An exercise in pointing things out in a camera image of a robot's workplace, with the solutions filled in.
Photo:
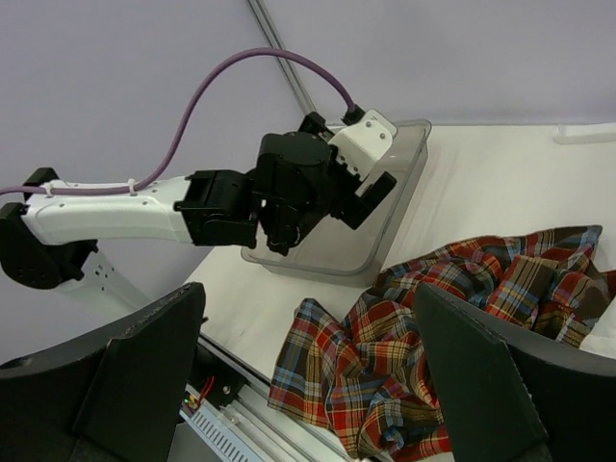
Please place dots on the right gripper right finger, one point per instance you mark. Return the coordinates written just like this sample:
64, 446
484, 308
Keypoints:
510, 394

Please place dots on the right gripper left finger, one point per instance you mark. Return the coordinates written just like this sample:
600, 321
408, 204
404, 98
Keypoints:
112, 394

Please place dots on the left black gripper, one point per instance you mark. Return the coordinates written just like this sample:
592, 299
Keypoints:
354, 208

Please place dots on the red plaid shirt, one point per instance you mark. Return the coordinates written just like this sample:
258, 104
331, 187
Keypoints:
365, 377

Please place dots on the white shirt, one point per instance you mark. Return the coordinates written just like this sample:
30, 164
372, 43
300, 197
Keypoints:
601, 340

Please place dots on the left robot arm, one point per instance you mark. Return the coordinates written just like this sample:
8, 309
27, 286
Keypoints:
49, 241

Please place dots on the grey translucent plastic bin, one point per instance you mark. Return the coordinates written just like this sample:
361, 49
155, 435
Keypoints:
352, 250

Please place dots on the white clothes rack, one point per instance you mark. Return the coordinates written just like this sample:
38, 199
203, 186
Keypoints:
585, 133

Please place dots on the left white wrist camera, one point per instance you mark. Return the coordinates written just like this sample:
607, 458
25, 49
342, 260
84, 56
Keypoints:
360, 146

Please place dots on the white slotted cable duct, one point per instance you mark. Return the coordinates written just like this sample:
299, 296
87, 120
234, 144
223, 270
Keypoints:
222, 436

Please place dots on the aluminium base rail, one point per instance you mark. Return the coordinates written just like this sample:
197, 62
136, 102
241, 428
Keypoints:
241, 393

